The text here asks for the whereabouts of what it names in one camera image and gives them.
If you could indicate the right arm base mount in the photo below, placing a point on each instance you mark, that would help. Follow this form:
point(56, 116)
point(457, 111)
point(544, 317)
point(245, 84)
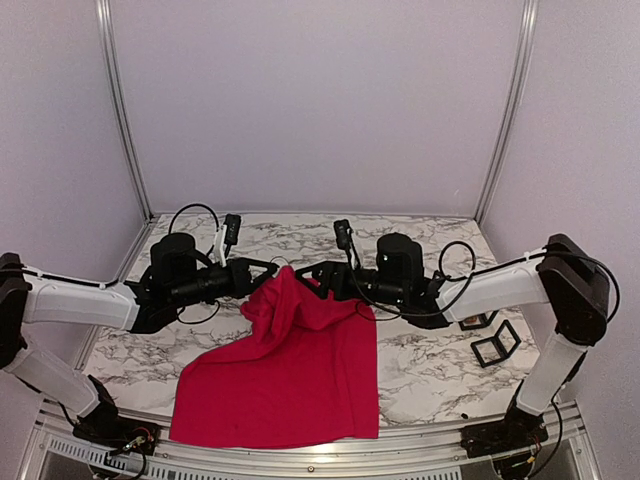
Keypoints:
point(517, 429)

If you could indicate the right aluminium frame post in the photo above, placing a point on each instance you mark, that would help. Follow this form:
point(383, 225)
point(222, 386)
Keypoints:
point(515, 94)

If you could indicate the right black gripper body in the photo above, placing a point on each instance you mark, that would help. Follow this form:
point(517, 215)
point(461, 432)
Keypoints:
point(345, 290)

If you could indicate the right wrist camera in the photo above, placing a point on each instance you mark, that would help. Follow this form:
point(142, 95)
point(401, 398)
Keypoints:
point(344, 240)

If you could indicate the left aluminium frame post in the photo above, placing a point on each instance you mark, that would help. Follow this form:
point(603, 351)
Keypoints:
point(114, 81)

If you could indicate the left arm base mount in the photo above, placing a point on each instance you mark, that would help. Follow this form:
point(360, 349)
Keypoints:
point(105, 425)

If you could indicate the black open display box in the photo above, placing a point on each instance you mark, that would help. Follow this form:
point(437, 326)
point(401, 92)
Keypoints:
point(486, 319)
point(498, 348)

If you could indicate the red t-shirt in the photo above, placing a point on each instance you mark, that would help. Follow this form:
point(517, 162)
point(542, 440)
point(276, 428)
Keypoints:
point(306, 375)

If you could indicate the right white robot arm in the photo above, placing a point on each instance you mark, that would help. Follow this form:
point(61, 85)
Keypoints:
point(583, 293)

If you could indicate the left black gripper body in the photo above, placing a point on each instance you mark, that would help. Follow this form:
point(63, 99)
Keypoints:
point(236, 288)

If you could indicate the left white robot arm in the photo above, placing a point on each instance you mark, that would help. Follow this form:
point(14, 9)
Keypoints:
point(178, 276)

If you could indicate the aluminium frame post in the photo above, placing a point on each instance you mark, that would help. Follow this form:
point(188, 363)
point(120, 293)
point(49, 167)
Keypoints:
point(114, 81)
point(515, 94)

